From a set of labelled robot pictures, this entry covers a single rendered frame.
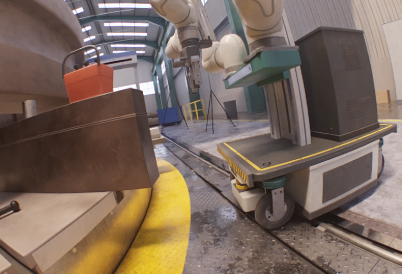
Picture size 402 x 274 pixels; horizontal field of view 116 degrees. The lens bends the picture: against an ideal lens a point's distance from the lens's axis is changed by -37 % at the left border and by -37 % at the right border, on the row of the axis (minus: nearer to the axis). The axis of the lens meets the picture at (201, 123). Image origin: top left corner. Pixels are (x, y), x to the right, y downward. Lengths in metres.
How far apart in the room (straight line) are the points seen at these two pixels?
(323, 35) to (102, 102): 0.95
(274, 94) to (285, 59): 0.46
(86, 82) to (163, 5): 0.41
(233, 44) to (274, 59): 0.54
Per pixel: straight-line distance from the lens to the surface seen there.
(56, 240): 0.63
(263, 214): 0.85
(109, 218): 0.86
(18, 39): 1.55
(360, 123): 1.06
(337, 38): 1.02
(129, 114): 0.72
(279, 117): 1.16
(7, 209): 0.93
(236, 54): 1.19
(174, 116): 10.25
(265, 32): 0.75
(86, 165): 0.85
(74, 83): 0.86
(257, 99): 9.60
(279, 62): 0.71
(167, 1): 0.69
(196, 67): 0.73
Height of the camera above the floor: 0.56
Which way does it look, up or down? 4 degrees down
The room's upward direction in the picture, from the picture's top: 10 degrees counter-clockwise
